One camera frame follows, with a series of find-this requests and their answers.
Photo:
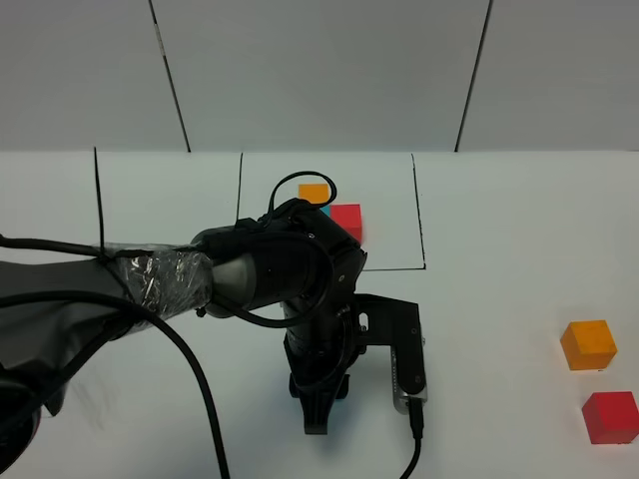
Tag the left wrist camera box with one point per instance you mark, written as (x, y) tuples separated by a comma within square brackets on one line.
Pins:
[(396, 323)]

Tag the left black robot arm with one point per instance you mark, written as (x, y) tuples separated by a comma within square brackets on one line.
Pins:
[(293, 268)]

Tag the template orange cube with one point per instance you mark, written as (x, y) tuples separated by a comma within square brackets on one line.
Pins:
[(314, 193)]

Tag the template red cube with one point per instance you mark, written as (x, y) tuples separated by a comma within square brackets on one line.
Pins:
[(349, 218)]

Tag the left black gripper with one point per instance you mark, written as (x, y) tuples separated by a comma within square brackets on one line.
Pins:
[(320, 353)]

